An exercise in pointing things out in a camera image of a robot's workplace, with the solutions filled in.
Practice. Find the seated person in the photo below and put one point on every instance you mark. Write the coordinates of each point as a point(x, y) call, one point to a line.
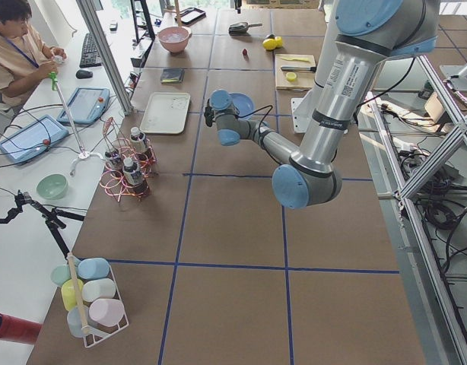
point(25, 60)

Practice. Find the white cup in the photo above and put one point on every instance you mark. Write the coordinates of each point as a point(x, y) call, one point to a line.
point(99, 288)

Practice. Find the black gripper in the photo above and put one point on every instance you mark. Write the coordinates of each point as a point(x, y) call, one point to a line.
point(208, 114)

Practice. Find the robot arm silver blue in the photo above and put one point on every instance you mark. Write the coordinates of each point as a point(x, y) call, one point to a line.
point(362, 36)

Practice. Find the blue tablet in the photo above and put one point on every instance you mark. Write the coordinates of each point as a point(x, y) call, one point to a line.
point(87, 104)
point(33, 140)

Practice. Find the white wire cup basket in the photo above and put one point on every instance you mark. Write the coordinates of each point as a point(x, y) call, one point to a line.
point(79, 323)

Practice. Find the tea bottle back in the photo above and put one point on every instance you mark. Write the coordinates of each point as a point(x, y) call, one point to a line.
point(140, 144)

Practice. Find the aluminium frame post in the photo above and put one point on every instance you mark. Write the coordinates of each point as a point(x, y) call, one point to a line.
point(92, 21)

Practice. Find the red cylinder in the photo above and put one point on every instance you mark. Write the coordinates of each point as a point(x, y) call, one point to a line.
point(18, 330)

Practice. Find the black computer mouse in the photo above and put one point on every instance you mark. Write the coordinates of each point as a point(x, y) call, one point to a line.
point(84, 74)

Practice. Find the wooden cutting board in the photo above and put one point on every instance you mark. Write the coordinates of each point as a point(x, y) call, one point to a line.
point(305, 80)

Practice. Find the lemon half slice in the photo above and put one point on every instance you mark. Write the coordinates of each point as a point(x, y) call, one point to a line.
point(291, 76)

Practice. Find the pink bowl of ice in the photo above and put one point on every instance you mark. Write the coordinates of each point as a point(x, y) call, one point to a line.
point(174, 39)

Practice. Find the yellow plastic knife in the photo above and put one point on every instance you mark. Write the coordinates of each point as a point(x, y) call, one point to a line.
point(297, 59)

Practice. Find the black keyboard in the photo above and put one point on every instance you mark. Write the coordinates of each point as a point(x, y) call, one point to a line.
point(89, 53)

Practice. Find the wooden stand with base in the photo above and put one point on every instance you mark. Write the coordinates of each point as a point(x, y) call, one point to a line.
point(178, 15)

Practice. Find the white stand with pole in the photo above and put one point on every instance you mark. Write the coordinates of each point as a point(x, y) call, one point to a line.
point(83, 153)

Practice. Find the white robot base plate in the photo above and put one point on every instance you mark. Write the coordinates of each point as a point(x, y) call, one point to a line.
point(301, 111)

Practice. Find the mint green bowl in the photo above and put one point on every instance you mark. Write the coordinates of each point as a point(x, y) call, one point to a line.
point(53, 187)

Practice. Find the tea bottle front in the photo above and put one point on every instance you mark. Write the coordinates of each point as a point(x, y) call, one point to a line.
point(135, 177)

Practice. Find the copper wire bottle rack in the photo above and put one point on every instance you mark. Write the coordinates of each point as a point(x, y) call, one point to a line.
point(118, 187)

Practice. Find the metal handled knife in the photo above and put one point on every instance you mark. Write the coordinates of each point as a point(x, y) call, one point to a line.
point(298, 68)

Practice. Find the blue tablet near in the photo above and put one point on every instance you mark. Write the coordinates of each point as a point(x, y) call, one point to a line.
point(33, 140)

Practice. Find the shiny metal scoop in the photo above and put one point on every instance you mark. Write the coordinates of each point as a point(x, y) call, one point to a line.
point(241, 27)

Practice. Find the yellow cup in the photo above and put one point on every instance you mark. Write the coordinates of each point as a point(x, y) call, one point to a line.
point(68, 295)

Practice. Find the pink cup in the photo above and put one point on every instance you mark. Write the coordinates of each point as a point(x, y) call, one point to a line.
point(106, 311)

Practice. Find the blue tablet far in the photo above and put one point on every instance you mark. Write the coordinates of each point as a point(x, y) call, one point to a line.
point(87, 104)

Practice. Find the tea bottle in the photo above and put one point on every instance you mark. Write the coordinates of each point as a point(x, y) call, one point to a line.
point(114, 160)
point(140, 144)
point(135, 177)

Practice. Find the blue round plate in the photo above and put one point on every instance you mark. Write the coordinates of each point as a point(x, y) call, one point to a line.
point(244, 105)

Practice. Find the light blue cup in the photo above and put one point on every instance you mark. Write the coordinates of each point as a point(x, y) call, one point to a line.
point(93, 268)

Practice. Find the tea bottle middle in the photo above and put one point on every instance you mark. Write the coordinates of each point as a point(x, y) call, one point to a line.
point(114, 160)

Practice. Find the cream bear tray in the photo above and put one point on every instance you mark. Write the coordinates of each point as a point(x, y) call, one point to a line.
point(165, 113)

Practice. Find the whole yellow lemon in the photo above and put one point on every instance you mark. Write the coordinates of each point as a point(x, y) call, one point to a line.
point(270, 44)

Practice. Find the grey folded cloth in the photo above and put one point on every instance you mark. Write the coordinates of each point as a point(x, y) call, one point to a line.
point(172, 76)

